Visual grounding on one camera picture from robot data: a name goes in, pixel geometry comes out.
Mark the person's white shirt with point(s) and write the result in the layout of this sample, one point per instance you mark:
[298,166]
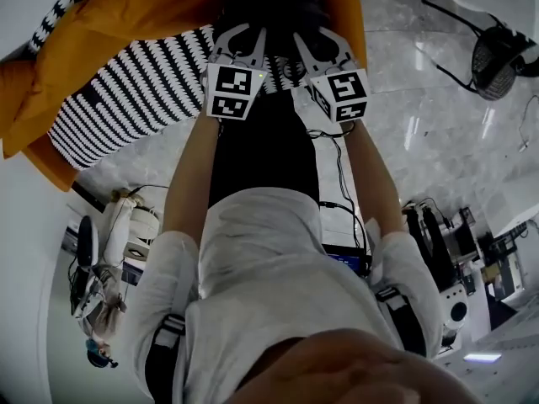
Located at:
[261,276]

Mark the person's chin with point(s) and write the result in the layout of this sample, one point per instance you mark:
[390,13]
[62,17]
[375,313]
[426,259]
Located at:
[358,368]

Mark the white machine base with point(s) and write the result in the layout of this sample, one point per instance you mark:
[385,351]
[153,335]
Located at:
[455,309]

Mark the cluttered equipment rack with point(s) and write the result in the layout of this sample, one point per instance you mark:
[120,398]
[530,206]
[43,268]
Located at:
[501,259]

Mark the dark round-back chair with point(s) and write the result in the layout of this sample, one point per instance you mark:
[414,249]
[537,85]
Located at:
[492,65]

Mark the person's black trousers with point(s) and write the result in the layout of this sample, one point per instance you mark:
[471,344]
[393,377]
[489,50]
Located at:
[261,150]

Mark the black screen device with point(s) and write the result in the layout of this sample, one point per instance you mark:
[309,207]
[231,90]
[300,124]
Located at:
[347,260]

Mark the person's left forearm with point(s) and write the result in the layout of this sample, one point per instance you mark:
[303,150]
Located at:
[189,183]

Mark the orange striped sofa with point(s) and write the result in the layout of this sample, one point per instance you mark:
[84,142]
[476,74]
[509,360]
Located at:
[126,91]

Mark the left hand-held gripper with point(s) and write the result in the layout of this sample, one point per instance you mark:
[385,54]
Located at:
[231,95]

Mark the person's right forearm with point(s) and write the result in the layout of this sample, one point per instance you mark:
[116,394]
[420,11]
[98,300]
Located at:
[372,175]

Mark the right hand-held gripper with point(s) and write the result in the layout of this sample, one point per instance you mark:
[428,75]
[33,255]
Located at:
[343,93]

